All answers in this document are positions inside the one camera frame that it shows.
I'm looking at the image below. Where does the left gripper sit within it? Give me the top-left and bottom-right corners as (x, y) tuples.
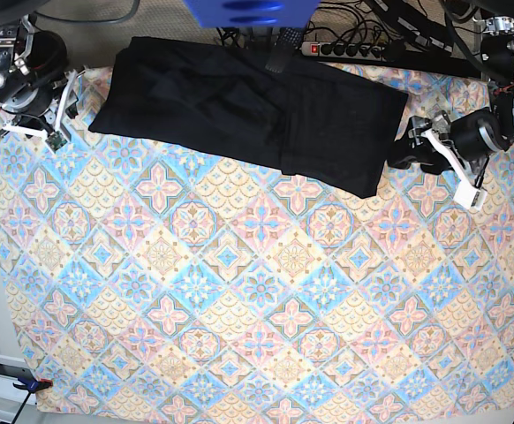
(388, 110), (503, 175)

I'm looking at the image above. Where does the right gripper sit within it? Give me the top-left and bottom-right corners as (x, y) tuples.
(0, 77), (79, 128)

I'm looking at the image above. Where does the dark navy T-shirt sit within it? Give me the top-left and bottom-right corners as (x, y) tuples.
(90, 37), (408, 198)

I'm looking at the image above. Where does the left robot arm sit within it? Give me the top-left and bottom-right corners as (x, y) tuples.
(438, 1), (514, 178)

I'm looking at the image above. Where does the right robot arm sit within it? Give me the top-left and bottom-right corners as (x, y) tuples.
(0, 15), (79, 133)

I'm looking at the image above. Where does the blue plastic box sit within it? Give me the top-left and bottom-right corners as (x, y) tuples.
(185, 0), (320, 28)

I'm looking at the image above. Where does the patterned colourful tablecloth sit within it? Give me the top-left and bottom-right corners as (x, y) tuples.
(0, 69), (514, 423)

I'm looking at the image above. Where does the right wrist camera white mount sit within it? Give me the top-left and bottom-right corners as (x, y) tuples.
(1, 70), (82, 154)

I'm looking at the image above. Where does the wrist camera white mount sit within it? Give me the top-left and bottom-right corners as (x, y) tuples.
(1, 70), (82, 154)
(422, 129), (488, 211)

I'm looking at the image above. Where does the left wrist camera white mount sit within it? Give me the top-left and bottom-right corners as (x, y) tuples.
(422, 129), (488, 211)

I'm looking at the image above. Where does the white power strip red switch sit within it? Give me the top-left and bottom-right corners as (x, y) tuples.
(300, 42), (385, 60)

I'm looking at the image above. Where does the black mesh strap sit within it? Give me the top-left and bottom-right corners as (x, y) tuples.
(265, 26), (305, 74)

